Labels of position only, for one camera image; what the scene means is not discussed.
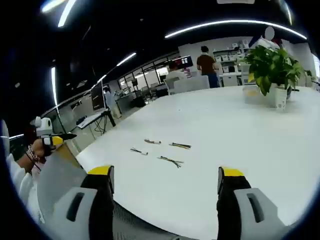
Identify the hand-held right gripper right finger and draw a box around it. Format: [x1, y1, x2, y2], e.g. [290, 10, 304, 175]
[216, 166, 288, 240]

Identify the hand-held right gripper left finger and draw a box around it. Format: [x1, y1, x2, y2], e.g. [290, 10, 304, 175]
[44, 164, 116, 240]

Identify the person's left hand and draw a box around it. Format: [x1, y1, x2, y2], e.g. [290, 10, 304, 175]
[32, 137, 54, 159]

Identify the grey mesh office chair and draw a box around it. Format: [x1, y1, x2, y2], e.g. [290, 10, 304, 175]
[37, 147, 191, 240]

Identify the ceiling light strip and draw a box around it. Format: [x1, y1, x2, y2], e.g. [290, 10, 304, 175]
[164, 19, 308, 41]
[50, 66, 60, 108]
[57, 0, 77, 28]
[115, 51, 137, 67]

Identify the monitor on stand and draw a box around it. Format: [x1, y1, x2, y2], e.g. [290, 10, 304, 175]
[90, 82, 106, 112]

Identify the clear plastic box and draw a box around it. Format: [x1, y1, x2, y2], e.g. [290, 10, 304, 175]
[241, 84, 267, 105]

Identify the white plant pot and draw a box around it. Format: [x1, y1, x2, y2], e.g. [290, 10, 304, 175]
[273, 83, 289, 111]

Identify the shelving with white boxes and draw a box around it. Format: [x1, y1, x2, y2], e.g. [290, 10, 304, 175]
[211, 39, 251, 87]

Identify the green leafy plant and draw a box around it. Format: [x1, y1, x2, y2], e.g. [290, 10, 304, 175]
[239, 44, 307, 97]

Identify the beaded bracelet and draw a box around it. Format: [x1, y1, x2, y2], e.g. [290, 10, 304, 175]
[26, 144, 40, 163]

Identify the wall screen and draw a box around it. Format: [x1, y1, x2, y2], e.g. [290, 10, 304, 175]
[174, 55, 194, 69]

